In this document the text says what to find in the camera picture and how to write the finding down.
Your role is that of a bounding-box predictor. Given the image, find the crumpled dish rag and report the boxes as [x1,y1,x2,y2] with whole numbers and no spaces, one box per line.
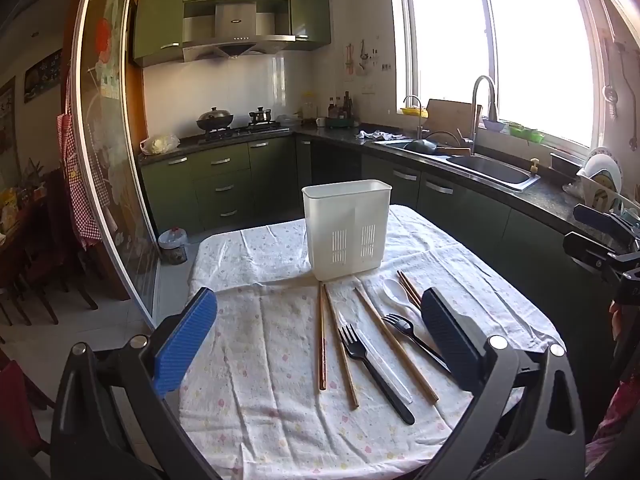
[355,129,407,142]

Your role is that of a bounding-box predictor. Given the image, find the small steel faucet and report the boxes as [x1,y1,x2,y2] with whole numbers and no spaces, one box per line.
[402,95,429,139]

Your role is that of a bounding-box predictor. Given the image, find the dark brown wooden chopstick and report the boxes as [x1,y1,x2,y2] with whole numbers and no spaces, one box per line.
[318,282,327,392]

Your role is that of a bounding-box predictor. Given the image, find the tall steel faucet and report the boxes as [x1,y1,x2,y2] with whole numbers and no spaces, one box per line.
[469,75,499,157]

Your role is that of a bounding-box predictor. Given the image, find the green kitchen cabinets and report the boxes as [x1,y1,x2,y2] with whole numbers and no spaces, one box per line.
[139,136,616,411]
[132,0,332,69]

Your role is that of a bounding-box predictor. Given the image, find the wooden cutting board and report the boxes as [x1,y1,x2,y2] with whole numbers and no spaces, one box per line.
[424,98,484,144]

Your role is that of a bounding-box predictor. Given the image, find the black gas stove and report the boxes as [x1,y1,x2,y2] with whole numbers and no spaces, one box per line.
[198,121,291,144]

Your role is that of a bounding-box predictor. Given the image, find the short black plastic fork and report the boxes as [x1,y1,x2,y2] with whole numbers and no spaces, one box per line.
[382,313,452,374]

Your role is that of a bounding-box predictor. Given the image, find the person's pink clothing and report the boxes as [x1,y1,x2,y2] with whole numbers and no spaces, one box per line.
[594,379,640,467]

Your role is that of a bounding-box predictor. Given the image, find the framed wall picture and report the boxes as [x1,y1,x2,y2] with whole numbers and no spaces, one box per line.
[23,49,64,104]

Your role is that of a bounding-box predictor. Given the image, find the black box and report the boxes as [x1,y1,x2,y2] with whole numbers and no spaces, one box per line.
[549,152,582,172]

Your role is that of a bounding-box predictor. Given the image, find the green upper kitchen cabinets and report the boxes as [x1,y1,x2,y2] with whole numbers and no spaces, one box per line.
[132,0,332,69]

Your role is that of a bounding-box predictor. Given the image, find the light wooden chopstick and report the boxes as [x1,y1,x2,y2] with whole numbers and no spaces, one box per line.
[397,271,421,311]
[400,270,424,306]
[323,284,360,410]
[354,287,439,404]

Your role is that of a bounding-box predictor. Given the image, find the green plastic bowls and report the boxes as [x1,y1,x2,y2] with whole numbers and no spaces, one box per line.
[508,123,546,144]

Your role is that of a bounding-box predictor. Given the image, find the white floral tablecloth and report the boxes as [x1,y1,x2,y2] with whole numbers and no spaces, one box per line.
[177,204,567,480]

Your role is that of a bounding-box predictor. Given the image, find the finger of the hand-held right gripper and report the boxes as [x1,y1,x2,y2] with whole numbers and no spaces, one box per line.
[563,232,640,281]
[573,204,633,241]

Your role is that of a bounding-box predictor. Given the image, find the small trash bin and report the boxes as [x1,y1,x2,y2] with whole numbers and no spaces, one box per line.
[158,228,189,265]

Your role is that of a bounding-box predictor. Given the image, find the white plastic bag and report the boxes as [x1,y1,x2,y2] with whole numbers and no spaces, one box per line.
[139,133,181,156]

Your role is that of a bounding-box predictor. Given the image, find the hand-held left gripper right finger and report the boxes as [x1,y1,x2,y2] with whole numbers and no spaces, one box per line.
[415,287,586,480]

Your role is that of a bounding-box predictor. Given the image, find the steel range hood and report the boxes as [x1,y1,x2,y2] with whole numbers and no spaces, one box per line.
[182,1,297,64]

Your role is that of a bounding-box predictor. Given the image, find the black wok with lid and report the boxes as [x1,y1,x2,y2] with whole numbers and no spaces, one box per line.
[196,106,235,134]

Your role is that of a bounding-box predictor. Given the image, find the white plastic utensil holder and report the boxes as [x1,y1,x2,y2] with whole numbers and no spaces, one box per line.
[302,179,393,282]

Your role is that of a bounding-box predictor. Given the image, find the printed sliding glass door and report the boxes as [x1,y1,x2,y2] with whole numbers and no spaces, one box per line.
[69,0,162,332]

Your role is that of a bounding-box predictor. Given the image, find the black pan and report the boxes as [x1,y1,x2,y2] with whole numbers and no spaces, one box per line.
[403,138,472,157]

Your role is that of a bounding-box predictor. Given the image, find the dish rack with plates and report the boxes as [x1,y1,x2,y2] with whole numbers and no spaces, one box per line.
[574,147,627,217]

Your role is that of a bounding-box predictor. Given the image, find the long black plastic fork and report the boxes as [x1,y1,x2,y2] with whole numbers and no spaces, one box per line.
[338,323,416,425]

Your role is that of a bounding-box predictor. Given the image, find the wooden dining chair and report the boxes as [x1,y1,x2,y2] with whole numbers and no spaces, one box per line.
[15,170,100,326]

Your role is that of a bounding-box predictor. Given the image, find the green lower kitchen cabinets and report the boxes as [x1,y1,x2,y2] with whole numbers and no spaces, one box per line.
[139,136,616,411]

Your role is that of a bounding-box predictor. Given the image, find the red checked apron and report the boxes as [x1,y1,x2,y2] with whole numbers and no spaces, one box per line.
[56,110,110,252]

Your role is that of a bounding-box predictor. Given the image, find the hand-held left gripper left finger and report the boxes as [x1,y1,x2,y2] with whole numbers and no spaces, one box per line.
[50,287,223,480]

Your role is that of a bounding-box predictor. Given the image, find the group of sauce bottles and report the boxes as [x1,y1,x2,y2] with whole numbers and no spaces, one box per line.
[327,90,361,129]

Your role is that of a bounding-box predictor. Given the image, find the kitchen window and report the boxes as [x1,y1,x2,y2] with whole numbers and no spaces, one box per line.
[392,0,616,153]

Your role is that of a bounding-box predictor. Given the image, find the steel kitchen sink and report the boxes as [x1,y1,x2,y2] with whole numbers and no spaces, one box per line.
[374,137,542,192]

